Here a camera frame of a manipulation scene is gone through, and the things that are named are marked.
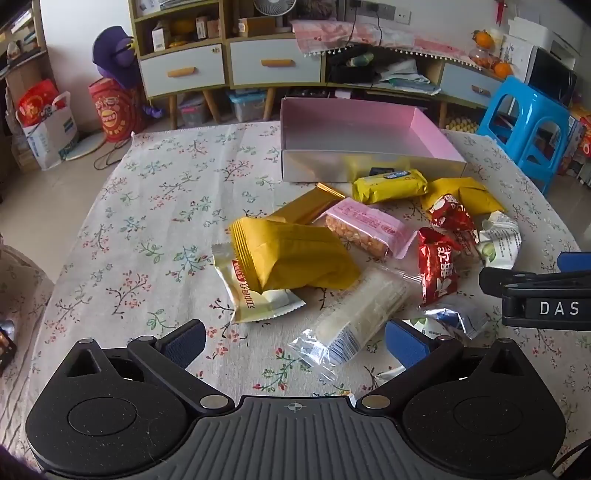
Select blue plastic stool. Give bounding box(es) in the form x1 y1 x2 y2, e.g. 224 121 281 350
475 76 583 195

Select yellow object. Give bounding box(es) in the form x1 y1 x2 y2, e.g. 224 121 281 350
168 18 195 48

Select clear storage box blue lid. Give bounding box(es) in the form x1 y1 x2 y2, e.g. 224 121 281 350
226 90 269 123

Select white paper bag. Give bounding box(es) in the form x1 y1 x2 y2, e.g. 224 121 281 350
21 91 79 171

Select small white desk fan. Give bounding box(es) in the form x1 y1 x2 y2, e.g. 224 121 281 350
254 0 297 19

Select pink cardboard box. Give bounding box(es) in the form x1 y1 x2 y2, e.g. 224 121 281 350
279 97 468 184

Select shelf rack with books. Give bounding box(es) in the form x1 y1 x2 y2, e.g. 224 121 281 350
0 0 49 93

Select stack of white papers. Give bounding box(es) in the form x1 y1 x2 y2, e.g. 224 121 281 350
376 60 443 96

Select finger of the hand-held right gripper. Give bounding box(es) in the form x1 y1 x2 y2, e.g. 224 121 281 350
479 268 591 298
558 251 591 274

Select small silver snack packet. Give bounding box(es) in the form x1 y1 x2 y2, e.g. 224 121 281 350
424 302 490 341

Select round white base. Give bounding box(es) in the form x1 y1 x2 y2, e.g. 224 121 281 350
65 131 110 162

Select red printed bag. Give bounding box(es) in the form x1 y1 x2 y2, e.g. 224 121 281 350
89 78 147 145

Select yellow egg tray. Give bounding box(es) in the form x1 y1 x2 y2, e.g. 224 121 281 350
445 115 482 136

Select black bag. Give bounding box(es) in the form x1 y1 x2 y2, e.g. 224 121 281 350
328 53 378 85

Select red gift bag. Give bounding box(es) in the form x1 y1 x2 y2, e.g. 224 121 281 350
17 79 62 127

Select framed cat picture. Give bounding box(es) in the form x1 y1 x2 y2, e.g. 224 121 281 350
295 0 345 21

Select purple plush toy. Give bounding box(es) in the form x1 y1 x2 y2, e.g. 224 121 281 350
91 26 163 119

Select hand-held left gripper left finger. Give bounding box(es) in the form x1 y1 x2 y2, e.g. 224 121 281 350
60 319 234 415

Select yellow snack packet blue label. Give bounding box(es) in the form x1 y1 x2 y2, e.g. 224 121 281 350
352 169 430 205

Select white green snack packet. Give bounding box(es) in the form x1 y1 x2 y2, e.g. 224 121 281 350
477 210 523 270

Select pink peanut snack packet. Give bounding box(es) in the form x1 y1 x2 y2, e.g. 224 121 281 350
313 198 419 260

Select tall wooden shelf cabinet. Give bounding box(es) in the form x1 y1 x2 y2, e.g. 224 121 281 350
128 0 232 131

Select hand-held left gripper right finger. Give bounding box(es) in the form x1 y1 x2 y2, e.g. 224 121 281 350
358 319 532 415

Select cream snack packet red label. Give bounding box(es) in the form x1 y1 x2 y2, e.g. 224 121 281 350
211 244 306 325

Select white box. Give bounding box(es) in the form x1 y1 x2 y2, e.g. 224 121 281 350
508 17 581 58

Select pink cloth with tassels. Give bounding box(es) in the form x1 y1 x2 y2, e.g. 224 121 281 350
291 19 486 70

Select long wooden TV stand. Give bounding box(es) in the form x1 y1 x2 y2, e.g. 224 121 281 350
225 28 509 131

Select floral tablecloth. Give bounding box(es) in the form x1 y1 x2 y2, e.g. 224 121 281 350
34 121 583 467

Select orange snack cartons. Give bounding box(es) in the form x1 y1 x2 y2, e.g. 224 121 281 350
561 104 591 185

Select gold snack packet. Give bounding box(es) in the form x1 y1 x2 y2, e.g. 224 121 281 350
267 182 348 227

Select plain yellow snack packet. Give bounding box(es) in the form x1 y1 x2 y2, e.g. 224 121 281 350
420 177 503 219

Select black microwave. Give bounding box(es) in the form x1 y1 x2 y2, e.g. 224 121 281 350
526 46 579 110

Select small clear storage box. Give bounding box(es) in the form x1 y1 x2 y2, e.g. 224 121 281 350
178 95 209 128

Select large yellow snack packet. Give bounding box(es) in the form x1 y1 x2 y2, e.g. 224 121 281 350
230 217 362 295

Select clear rice cracker packet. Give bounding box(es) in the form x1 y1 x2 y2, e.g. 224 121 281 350
288 265 413 382

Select wall socket strip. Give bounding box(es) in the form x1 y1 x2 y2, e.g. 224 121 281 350
348 0 413 26

